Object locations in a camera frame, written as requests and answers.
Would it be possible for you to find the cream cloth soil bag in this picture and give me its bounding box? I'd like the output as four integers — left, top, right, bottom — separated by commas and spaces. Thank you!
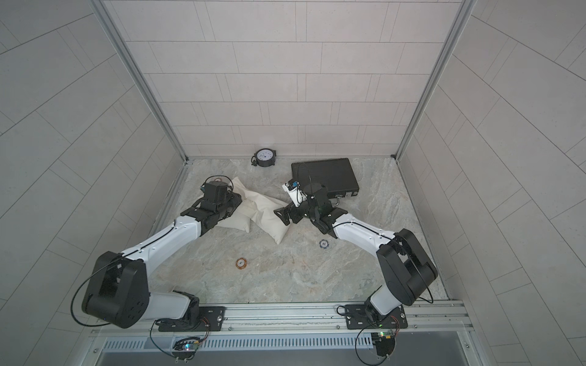
242, 189, 288, 244

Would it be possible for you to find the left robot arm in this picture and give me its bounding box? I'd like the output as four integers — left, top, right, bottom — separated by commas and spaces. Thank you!
81, 175, 242, 332

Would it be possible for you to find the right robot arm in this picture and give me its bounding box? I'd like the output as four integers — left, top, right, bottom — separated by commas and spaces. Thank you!
274, 180, 438, 323

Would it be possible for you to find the black hard case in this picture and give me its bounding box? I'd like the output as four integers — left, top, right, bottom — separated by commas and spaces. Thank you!
291, 158, 360, 198

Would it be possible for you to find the black round gauge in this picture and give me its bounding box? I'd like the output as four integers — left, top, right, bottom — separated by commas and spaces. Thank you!
251, 148, 276, 168

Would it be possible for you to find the white vent grille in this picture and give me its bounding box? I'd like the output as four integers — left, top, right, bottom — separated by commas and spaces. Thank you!
102, 333, 373, 353

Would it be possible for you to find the right circuit board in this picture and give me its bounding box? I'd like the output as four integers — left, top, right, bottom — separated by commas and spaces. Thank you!
371, 332, 396, 358

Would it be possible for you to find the circuit board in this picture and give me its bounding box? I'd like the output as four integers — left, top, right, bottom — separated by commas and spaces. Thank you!
172, 336, 203, 362
371, 332, 396, 358

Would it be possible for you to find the left circuit board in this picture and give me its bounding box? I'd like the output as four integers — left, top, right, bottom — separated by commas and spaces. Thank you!
172, 336, 203, 362

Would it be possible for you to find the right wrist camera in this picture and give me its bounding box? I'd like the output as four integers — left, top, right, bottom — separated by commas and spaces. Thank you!
282, 179, 307, 207

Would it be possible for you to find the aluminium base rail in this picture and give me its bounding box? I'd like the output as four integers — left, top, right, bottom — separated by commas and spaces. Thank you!
82, 300, 474, 337

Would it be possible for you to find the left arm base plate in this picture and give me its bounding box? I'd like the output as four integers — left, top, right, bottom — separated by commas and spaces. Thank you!
155, 305, 227, 332

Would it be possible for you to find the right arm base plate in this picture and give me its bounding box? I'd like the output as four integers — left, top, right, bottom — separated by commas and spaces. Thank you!
336, 304, 408, 330

